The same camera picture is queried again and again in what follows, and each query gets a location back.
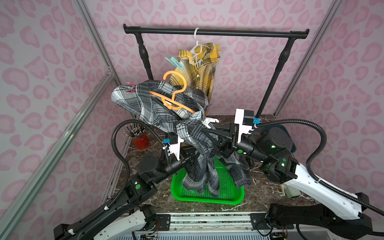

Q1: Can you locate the beige power adapter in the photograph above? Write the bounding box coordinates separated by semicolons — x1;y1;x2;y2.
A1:
279;184;302;199

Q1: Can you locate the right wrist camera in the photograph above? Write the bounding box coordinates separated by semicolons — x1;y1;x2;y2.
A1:
234;109;260;143

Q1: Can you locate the dark teal plastic bin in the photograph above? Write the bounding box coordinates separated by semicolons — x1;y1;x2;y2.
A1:
269;125;297;153

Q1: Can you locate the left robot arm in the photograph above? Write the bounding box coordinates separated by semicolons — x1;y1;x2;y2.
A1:
54;155;192;240

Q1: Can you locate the white clothespin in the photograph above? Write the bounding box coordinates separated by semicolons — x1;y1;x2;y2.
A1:
202;117;220;129

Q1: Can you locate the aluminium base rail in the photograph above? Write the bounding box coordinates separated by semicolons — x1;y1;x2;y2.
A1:
113;211;384;240

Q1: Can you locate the red pen cup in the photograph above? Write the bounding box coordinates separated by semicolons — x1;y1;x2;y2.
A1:
124;123;150;150

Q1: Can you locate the yellow plaid shirt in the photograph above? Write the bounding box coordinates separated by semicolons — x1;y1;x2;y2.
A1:
175;43;220;101

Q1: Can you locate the grey plaid shirt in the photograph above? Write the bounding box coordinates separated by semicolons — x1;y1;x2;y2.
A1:
111;80;252;197

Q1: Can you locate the green plastic basket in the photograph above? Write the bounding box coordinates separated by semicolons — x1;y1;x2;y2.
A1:
171;158;245;205

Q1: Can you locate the orange plastic hanger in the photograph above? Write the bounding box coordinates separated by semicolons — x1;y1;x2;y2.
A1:
149;71;195;114

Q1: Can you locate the black clothes rack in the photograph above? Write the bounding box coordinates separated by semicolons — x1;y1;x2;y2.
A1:
123;24;310;118

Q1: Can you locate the white plastic hanger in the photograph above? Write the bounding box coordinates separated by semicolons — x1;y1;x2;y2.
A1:
190;27;203;67

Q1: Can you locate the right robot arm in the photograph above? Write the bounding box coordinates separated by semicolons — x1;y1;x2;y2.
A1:
204;119;384;240

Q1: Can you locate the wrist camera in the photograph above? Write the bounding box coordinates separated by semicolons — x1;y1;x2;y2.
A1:
164;133;184;161
234;109;260;143

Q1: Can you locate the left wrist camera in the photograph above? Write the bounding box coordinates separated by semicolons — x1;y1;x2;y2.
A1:
164;133;184;161

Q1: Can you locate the pink clothespin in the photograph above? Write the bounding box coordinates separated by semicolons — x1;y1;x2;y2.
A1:
126;83;137;94

